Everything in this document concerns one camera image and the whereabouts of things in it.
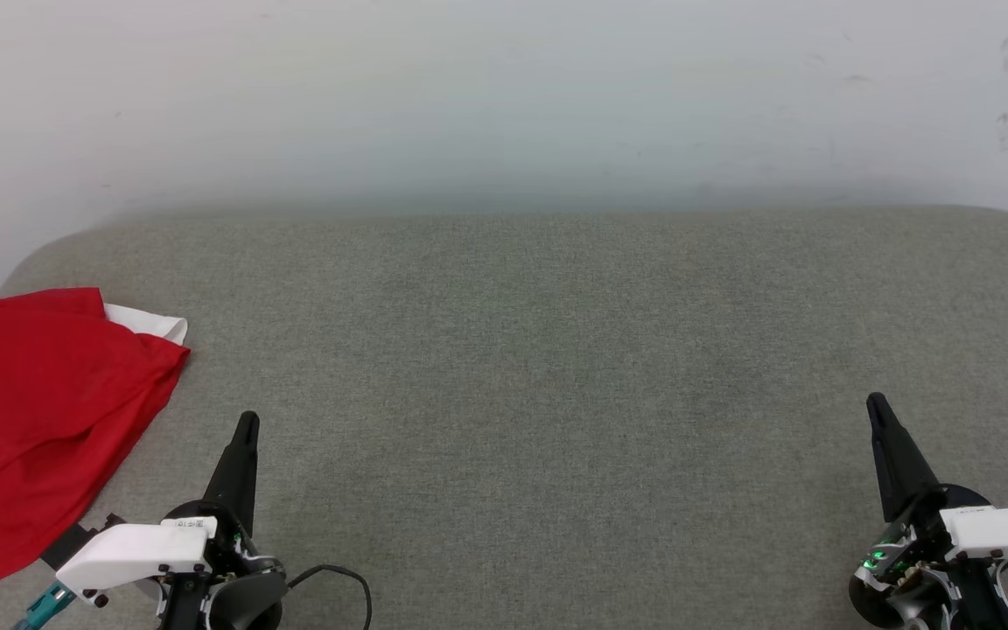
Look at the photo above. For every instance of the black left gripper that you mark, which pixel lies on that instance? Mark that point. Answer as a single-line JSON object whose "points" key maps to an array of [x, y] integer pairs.
{"points": [[228, 549]]}

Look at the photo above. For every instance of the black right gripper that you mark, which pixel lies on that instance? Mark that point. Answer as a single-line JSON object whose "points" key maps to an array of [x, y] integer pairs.
{"points": [[915, 569]]}

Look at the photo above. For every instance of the red shirt with white sleeves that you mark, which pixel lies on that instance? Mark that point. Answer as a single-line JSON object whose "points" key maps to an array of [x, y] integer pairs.
{"points": [[31, 411]]}

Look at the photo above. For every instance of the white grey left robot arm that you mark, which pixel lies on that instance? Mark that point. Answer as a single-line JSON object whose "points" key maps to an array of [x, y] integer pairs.
{"points": [[246, 604]]}

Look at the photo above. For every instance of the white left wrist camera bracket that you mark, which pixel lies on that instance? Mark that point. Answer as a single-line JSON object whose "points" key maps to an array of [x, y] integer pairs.
{"points": [[132, 553]]}

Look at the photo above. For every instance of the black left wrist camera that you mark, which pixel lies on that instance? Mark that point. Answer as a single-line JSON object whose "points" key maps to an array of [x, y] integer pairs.
{"points": [[71, 541]]}

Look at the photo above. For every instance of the teal left camera connector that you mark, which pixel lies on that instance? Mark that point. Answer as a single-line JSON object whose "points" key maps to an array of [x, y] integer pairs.
{"points": [[45, 604]]}

